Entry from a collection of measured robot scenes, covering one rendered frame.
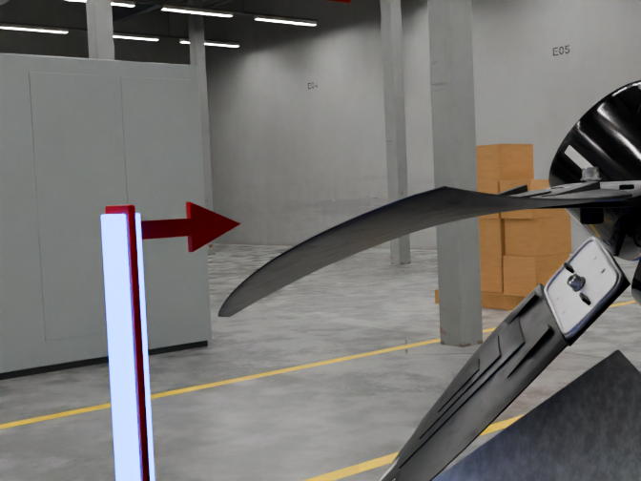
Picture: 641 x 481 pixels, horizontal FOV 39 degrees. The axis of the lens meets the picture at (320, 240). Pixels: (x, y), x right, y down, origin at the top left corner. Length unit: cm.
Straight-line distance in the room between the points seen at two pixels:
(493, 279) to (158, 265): 352
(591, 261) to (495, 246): 829
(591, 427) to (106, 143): 644
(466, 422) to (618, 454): 17
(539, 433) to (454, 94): 625
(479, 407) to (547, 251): 816
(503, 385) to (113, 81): 640
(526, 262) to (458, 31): 276
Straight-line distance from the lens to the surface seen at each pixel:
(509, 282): 895
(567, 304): 74
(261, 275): 50
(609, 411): 61
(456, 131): 679
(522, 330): 76
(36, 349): 675
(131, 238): 41
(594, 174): 64
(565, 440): 60
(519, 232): 887
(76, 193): 681
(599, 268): 73
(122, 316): 41
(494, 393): 73
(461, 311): 683
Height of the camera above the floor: 119
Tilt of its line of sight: 3 degrees down
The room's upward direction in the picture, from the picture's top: 3 degrees counter-clockwise
